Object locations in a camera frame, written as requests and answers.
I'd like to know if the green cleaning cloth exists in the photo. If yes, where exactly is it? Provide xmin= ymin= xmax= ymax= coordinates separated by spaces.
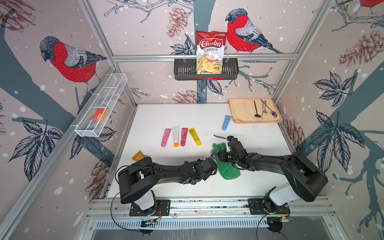
xmin=212 ymin=143 xmax=241 ymax=180

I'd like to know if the yellow toothpaste tube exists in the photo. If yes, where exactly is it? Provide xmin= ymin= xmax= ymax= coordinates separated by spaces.
xmin=189 ymin=128 xmax=202 ymax=146

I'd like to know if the blue toothpaste tube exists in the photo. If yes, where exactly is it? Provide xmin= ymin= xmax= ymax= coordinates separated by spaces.
xmin=222 ymin=115 xmax=232 ymax=131

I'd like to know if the beige folded cloth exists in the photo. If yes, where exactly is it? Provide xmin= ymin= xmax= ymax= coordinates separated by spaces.
xmin=229 ymin=98 xmax=282 ymax=123

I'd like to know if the orange packet in shelf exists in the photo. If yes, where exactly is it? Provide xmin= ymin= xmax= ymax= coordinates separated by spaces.
xmin=92 ymin=108 xmax=109 ymax=122

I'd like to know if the Chuba cassava chips bag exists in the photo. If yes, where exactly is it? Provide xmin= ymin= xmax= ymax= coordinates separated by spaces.
xmin=196 ymin=31 xmax=227 ymax=74

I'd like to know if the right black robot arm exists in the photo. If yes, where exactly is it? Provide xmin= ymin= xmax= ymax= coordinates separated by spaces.
xmin=218 ymin=136 xmax=329 ymax=213

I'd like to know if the magenta toothpaste tube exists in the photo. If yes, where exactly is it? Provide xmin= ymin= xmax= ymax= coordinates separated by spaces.
xmin=161 ymin=129 xmax=172 ymax=147

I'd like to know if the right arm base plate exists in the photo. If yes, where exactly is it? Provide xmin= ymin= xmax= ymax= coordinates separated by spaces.
xmin=247 ymin=198 xmax=291 ymax=215

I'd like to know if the white toothpaste tube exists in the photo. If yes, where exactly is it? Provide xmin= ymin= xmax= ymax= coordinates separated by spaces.
xmin=172 ymin=126 xmax=180 ymax=148

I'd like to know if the iridescent purple spoon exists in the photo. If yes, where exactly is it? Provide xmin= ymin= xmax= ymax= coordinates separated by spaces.
xmin=261 ymin=100 xmax=278 ymax=118

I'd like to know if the black wire wall basket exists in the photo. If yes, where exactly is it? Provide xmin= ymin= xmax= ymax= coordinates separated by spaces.
xmin=174 ymin=58 xmax=239 ymax=81

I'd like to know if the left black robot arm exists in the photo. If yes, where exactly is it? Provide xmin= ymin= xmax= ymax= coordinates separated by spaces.
xmin=117 ymin=157 xmax=218 ymax=205

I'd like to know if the red pink toothpaste tube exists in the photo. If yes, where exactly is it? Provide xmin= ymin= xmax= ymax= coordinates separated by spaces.
xmin=181 ymin=128 xmax=188 ymax=147

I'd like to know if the orange snack packet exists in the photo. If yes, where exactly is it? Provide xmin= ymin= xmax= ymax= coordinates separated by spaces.
xmin=132 ymin=151 xmax=148 ymax=162

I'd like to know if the pink tray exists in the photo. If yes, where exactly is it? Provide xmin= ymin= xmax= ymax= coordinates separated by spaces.
xmin=228 ymin=97 xmax=284 ymax=124

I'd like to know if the white wire wall shelf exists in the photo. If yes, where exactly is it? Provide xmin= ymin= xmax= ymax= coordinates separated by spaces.
xmin=75 ymin=73 xmax=128 ymax=138

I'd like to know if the black spoon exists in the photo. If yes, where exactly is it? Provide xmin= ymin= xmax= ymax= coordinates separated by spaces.
xmin=254 ymin=101 xmax=262 ymax=119

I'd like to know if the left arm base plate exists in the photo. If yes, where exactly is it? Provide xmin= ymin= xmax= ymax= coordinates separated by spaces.
xmin=129 ymin=200 xmax=171 ymax=217

